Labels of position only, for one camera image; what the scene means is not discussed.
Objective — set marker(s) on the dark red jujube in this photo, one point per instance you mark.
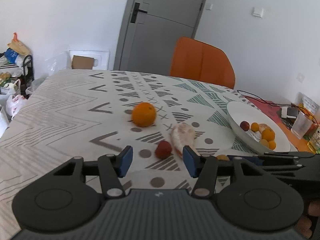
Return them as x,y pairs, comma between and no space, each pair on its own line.
244,125

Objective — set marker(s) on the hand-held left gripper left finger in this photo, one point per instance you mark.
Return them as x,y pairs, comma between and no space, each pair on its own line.
125,160

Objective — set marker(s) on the yellow bag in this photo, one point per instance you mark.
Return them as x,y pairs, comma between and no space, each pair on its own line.
18,46

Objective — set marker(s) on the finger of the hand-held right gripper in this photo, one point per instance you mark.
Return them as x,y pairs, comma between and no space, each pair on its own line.
250,160
285,155

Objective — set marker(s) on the small orange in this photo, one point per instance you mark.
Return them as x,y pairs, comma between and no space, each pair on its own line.
255,127
272,144

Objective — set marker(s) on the grey door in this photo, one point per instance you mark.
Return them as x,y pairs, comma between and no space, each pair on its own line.
162,37

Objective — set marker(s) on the white round plate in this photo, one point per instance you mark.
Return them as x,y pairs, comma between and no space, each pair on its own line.
240,112

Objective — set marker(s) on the orange chair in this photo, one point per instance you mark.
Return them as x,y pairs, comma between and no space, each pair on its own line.
202,62

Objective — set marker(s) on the small white wall switch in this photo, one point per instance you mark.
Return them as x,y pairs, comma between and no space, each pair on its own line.
209,6

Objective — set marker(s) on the peeled pomelo segment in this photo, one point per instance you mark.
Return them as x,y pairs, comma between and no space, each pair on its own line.
183,137
263,127

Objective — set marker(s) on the white plastic bag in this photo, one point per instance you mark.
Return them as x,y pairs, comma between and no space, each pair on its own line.
15,104

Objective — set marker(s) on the clear plastic cup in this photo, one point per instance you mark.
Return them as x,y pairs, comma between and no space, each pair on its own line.
301,127

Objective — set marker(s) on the brownish green round fruit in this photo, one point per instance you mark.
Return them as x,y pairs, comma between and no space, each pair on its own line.
264,143

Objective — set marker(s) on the white wall outlet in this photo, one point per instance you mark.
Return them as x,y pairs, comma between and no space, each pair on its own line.
300,77

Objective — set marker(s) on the blue white bag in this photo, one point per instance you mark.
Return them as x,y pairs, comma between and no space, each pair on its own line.
11,56

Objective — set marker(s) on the white charger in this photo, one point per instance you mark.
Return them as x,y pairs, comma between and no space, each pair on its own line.
285,111

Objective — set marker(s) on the medium orange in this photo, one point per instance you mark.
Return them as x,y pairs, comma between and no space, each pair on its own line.
268,134

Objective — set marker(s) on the black rack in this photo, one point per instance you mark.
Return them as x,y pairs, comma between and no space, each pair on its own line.
28,67

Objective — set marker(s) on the person's right hand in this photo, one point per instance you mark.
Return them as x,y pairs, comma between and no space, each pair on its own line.
310,220

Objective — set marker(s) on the yellow packet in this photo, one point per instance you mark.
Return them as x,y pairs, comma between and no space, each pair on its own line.
310,104

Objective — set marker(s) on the small orange fruit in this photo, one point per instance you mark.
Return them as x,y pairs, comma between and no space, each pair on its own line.
222,158

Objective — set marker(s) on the large orange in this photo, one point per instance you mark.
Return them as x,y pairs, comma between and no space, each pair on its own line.
144,114

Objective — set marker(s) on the cardboard box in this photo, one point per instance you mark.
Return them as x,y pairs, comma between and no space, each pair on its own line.
83,62

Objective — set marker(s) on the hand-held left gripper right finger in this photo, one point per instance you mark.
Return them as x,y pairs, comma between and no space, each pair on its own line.
190,161

